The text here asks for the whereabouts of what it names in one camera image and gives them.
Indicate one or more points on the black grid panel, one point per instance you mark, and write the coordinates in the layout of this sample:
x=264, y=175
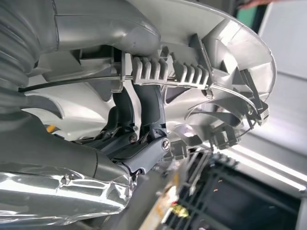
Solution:
x=240, y=203

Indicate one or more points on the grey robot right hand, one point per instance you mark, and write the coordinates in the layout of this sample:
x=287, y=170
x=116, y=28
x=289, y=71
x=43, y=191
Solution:
x=48, y=152

